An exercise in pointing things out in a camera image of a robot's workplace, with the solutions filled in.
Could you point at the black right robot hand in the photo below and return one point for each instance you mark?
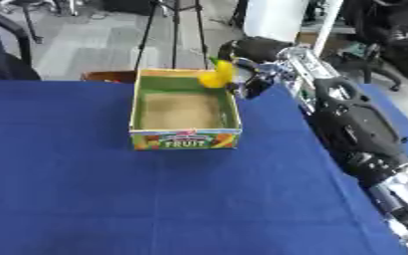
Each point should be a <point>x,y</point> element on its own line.
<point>261,48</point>

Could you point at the yellow toy banana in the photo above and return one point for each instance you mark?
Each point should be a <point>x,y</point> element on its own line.
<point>219,74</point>

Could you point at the silver and black right robot arm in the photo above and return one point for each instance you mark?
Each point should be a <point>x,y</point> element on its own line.
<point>352,129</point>

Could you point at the cardboard box with green inside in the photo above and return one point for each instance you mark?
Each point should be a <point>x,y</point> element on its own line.
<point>178,111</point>

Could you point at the white upright panel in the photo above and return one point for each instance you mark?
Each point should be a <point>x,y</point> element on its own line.
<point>277,20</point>

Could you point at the black office chair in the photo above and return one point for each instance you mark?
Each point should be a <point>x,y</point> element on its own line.
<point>396,40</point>

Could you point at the brown wooden crate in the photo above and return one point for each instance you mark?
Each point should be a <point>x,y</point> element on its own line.
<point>106,76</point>

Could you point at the black camera tripod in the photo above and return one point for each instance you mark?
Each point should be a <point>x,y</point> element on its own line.
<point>175,33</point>

